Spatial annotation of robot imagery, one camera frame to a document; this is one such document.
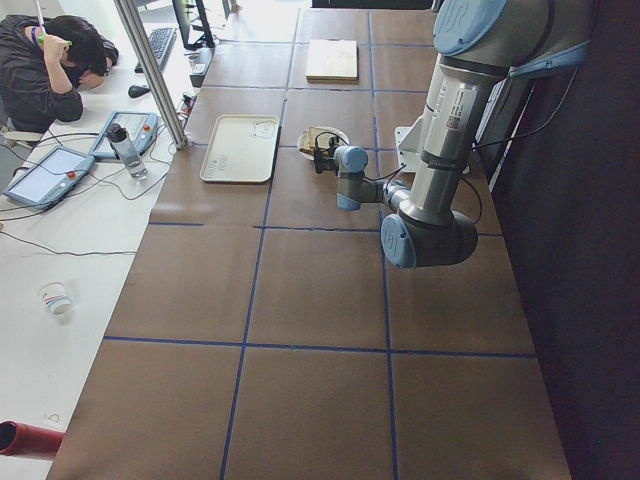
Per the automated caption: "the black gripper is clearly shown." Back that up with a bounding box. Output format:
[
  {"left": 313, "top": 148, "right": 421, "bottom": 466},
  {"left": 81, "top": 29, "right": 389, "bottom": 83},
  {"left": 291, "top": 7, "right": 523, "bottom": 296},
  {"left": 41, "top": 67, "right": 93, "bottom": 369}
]
[{"left": 313, "top": 146, "right": 338, "bottom": 174}]

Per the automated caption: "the bread slice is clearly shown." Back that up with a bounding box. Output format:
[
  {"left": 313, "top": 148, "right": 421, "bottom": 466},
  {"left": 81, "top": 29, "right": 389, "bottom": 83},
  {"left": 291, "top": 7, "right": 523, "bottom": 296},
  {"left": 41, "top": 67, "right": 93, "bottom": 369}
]
[{"left": 297, "top": 127, "right": 335, "bottom": 154}]

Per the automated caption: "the white round plate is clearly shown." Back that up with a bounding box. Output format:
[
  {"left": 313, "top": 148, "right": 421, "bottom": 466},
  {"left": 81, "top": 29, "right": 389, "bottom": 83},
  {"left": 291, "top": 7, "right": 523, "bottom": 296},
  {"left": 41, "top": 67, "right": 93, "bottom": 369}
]
[{"left": 296, "top": 126, "right": 350, "bottom": 160}]

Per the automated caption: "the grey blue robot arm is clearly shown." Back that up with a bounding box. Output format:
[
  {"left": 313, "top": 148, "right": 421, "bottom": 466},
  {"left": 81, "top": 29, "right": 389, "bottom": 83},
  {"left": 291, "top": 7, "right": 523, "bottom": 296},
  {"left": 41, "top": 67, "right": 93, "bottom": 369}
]
[{"left": 313, "top": 1, "right": 595, "bottom": 268}]

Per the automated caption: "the cream rectangular serving tray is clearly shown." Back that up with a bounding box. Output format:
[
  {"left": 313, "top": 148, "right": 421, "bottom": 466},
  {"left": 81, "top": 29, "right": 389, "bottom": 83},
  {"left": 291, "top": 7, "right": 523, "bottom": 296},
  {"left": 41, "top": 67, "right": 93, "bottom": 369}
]
[{"left": 199, "top": 114, "right": 280, "bottom": 184}]

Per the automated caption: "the wooden cutting board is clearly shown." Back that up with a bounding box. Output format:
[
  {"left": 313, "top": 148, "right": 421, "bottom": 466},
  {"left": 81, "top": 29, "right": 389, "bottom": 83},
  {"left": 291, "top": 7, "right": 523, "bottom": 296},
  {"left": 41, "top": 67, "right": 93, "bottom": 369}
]
[{"left": 305, "top": 39, "right": 359, "bottom": 82}]

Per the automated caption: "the far blue teach pendant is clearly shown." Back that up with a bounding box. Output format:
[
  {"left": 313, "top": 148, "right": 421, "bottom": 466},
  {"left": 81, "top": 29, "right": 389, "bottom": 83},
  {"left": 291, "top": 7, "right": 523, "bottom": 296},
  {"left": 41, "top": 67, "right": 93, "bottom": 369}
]
[{"left": 89, "top": 111, "right": 159, "bottom": 162}]

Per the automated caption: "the blue teach pendant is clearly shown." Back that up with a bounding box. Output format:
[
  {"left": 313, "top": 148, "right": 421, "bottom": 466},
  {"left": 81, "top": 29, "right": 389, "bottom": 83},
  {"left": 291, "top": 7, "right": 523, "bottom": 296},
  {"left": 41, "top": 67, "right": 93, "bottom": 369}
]
[
  {"left": 89, "top": 111, "right": 159, "bottom": 162},
  {"left": 3, "top": 146, "right": 95, "bottom": 210}
]

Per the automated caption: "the black computer mouse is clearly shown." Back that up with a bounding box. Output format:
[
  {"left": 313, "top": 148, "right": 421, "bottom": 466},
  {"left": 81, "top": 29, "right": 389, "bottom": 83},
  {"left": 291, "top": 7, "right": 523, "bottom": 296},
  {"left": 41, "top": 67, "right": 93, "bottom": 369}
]
[{"left": 127, "top": 85, "right": 150, "bottom": 99}]

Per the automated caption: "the black computer keyboard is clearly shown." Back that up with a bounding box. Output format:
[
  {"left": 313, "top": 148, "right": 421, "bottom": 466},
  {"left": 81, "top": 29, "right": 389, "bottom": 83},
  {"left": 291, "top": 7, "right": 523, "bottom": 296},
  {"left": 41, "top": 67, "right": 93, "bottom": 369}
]
[{"left": 148, "top": 27, "right": 177, "bottom": 71}]

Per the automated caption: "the clear water bottle black lid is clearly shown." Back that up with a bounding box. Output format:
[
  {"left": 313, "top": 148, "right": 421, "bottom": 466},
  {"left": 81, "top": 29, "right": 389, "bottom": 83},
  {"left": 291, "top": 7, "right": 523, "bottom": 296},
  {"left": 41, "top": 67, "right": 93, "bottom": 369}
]
[{"left": 105, "top": 123, "right": 147, "bottom": 179}]

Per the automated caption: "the black monitor stand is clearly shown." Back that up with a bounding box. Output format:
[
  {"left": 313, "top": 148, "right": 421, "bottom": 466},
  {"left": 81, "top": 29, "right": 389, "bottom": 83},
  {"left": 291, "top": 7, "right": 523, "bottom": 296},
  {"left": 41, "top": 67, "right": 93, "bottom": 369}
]
[{"left": 172, "top": 0, "right": 215, "bottom": 51}]

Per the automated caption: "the near blue teach pendant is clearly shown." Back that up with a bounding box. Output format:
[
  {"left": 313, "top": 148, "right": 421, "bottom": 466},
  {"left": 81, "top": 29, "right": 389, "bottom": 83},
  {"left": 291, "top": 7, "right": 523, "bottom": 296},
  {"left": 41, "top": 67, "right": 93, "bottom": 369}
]
[{"left": 3, "top": 146, "right": 95, "bottom": 210}]

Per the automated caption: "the person in black jacket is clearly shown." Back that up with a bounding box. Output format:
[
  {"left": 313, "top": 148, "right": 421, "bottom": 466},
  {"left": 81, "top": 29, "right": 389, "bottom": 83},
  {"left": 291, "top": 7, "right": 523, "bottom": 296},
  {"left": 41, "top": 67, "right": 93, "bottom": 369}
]
[{"left": 1, "top": 14, "right": 119, "bottom": 133}]

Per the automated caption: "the white paper cup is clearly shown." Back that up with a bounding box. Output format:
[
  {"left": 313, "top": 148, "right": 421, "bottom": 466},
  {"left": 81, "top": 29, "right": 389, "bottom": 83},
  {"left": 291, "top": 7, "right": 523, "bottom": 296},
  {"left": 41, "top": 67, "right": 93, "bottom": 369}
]
[{"left": 38, "top": 282, "right": 72, "bottom": 315}]

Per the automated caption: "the red cylinder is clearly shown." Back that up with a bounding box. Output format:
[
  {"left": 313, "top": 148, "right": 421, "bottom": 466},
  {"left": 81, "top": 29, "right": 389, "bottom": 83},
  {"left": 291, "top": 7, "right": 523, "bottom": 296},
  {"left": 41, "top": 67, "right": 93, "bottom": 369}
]
[{"left": 1, "top": 421, "right": 64, "bottom": 460}]

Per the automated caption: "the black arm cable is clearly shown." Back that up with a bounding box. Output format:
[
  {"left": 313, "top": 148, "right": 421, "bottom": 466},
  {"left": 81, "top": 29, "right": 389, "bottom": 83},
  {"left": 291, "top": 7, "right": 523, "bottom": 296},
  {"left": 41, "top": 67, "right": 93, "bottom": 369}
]
[{"left": 313, "top": 130, "right": 485, "bottom": 224}]

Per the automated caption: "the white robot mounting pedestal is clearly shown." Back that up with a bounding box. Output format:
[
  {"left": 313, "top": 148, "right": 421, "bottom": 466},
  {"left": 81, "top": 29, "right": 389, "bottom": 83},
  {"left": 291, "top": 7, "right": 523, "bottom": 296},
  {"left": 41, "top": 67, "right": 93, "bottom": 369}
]
[{"left": 395, "top": 77, "right": 481, "bottom": 173}]

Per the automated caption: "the aluminium frame post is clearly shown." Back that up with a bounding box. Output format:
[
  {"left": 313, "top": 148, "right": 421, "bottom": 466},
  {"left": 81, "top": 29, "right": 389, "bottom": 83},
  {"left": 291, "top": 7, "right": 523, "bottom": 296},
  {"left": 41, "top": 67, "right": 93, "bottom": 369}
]
[{"left": 114, "top": 0, "right": 188, "bottom": 150}]

